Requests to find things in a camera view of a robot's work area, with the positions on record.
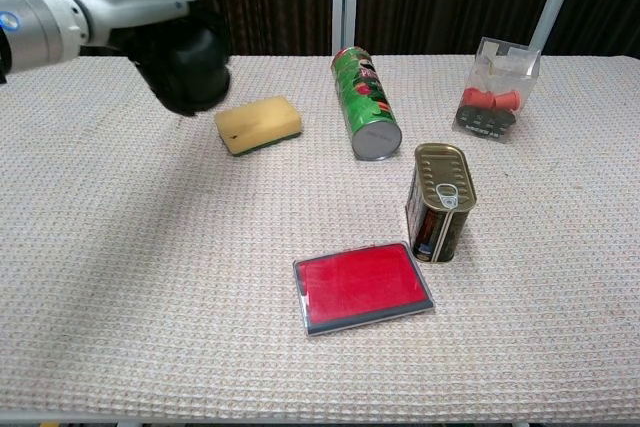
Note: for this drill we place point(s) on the yellow sponge with green base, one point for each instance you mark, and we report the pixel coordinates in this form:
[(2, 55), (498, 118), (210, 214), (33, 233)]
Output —
[(257, 122)]

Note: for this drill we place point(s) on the red ink pad case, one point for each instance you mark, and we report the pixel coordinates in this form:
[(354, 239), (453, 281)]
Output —
[(362, 284)]

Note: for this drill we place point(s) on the clear box with red parts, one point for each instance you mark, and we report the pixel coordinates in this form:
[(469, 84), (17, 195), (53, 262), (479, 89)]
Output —
[(495, 102)]

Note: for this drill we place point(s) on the beige waffle tablecloth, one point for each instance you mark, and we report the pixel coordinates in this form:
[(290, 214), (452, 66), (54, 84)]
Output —
[(150, 272)]

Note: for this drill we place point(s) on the gold rectangular tin can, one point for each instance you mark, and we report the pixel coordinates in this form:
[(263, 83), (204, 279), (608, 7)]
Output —
[(442, 207)]

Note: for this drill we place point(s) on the green Pringles can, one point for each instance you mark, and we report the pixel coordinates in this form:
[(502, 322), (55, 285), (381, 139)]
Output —
[(362, 97)]

